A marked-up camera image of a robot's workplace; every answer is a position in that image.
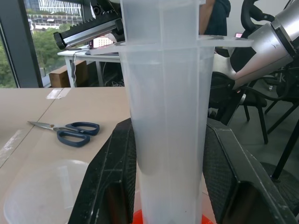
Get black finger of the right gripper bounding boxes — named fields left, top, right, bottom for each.
left=114, top=19, right=126, bottom=42

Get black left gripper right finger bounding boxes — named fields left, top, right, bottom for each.
left=202, top=117, right=299, bottom=224

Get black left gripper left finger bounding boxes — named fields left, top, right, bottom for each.
left=67, top=117, right=138, bottom=224

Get translucent plastic syringe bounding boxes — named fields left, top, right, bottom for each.
left=90, top=0, right=255, bottom=224

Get cup with red liquid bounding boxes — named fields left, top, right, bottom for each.
left=132, top=209, right=218, bottom=224

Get empty clear plastic cup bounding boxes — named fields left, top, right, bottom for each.
left=3, top=159, right=91, bottom=224

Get laptop with pink screen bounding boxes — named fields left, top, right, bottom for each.
left=85, top=35, right=120, bottom=56

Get white background table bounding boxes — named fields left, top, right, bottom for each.
left=57, top=48, right=122, bottom=88

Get brown cardboard box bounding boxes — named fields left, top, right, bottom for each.
left=49, top=60, right=88, bottom=88

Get black visitor chair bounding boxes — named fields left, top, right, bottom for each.
left=207, top=71, right=299, bottom=182

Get clear tape strip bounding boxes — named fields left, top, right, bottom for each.
left=46, top=88, right=71, bottom=100

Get person in dark clothes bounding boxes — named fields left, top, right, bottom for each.
left=198, top=0, right=232, bottom=37

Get black office chair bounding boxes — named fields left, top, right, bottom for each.
left=240, top=0, right=276, bottom=38

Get hanging white cable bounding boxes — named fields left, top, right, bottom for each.
left=71, top=50, right=78, bottom=87

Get blue handled scissors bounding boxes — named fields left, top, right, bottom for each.
left=27, top=120, right=100, bottom=148

